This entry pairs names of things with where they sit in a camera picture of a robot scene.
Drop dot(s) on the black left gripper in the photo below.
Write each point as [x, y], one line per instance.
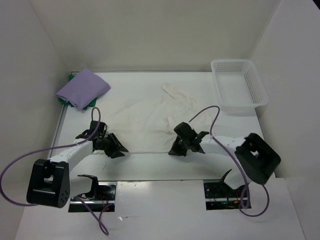
[116, 153]

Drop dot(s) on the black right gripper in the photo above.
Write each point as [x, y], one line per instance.
[175, 150]

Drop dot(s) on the white t shirt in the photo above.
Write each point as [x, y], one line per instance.
[147, 125]

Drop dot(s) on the green t shirt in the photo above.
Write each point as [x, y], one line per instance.
[67, 103]

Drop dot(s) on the purple t shirt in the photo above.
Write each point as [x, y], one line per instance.
[83, 89]

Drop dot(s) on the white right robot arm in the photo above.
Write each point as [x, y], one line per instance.
[257, 160]

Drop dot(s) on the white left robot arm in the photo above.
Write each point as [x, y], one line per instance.
[50, 183]

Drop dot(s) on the white plastic basket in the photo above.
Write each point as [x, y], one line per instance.
[238, 85]

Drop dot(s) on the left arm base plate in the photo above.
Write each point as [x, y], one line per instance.
[96, 199]

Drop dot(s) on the aluminium table edge rail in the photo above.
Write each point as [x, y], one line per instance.
[59, 137]

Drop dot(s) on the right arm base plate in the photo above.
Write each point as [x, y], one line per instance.
[219, 196]

